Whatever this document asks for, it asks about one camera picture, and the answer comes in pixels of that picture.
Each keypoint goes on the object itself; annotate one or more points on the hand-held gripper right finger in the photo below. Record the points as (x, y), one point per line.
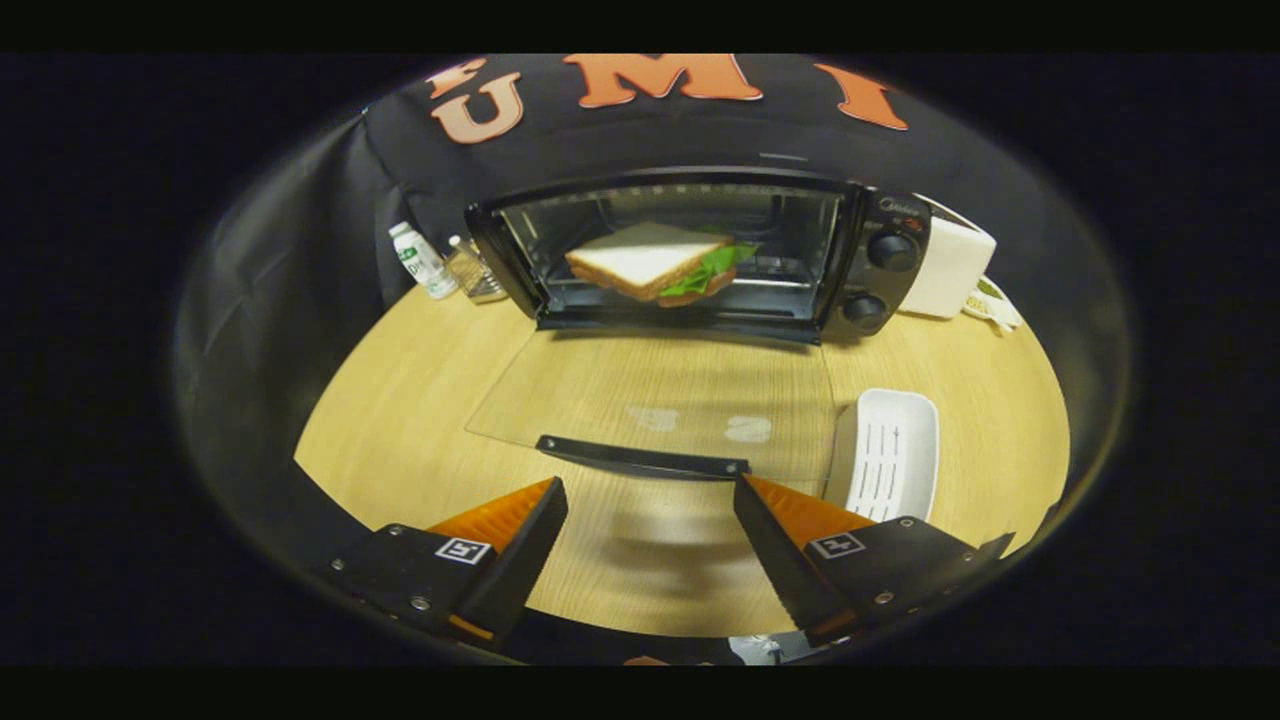
(778, 565)

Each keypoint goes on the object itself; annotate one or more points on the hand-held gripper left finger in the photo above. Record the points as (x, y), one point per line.
(525, 560)

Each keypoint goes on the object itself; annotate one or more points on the black toaster oven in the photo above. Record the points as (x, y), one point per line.
(885, 270)

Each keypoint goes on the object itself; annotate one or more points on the lettuce sandwich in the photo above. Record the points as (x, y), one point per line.
(635, 255)

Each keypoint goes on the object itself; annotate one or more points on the white toaster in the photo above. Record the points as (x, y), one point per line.
(950, 265)

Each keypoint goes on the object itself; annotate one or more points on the white ribbed tray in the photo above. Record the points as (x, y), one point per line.
(890, 450)

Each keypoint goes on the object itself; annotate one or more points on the small clear glass jar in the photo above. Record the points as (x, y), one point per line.
(478, 275)

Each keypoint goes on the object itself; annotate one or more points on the white bottle green label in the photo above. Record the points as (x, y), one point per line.
(420, 262)

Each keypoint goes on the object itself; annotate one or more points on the white divided bean dish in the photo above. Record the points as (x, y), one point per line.
(1000, 305)

